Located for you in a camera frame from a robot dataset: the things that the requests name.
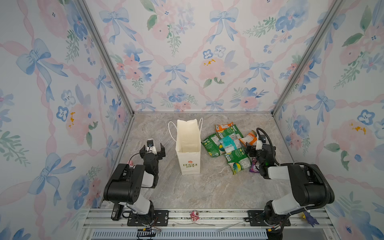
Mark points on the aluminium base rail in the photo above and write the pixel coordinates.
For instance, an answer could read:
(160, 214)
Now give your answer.
(213, 224)

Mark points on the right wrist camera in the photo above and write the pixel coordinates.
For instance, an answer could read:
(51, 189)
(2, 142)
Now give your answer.
(261, 141)

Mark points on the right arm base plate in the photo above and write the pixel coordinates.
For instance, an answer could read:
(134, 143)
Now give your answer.
(258, 218)

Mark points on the orange snack pack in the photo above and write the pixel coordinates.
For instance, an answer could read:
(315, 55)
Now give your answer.
(250, 139)
(221, 128)

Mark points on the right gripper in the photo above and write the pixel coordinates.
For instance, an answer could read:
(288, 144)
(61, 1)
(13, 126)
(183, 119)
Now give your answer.
(259, 151)

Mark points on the green snack pack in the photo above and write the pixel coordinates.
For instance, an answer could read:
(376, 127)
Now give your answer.
(238, 160)
(231, 131)
(213, 146)

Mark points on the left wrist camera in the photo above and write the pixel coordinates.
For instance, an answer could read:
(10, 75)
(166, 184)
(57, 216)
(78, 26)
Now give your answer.
(151, 146)

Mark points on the pink toy figure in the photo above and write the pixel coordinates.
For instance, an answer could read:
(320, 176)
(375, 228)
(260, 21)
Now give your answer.
(195, 216)

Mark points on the purple toy figure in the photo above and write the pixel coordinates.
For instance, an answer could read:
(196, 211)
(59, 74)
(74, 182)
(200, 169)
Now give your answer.
(311, 220)

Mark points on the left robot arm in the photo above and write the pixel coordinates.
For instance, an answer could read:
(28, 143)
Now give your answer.
(124, 186)

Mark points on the purple snack pack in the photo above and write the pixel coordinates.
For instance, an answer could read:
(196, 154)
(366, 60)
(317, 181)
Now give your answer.
(254, 166)

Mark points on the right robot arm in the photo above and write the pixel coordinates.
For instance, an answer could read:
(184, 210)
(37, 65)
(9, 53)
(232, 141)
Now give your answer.
(309, 190)

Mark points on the orange snack pack right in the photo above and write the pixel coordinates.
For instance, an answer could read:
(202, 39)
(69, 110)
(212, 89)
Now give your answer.
(250, 139)

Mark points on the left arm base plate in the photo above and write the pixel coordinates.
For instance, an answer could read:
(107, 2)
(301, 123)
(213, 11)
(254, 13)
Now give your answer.
(157, 218)

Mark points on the teal snack pack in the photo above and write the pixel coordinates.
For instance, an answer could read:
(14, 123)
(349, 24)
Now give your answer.
(230, 143)

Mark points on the orange snack pack back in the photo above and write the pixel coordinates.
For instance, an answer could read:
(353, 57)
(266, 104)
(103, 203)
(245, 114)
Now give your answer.
(221, 128)

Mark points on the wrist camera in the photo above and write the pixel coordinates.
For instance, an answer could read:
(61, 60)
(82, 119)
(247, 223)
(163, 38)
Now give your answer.
(151, 146)
(261, 141)

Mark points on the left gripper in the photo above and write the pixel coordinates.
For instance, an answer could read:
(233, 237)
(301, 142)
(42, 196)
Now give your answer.
(143, 151)

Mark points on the white paper bag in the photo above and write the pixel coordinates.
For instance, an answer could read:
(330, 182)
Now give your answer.
(187, 135)

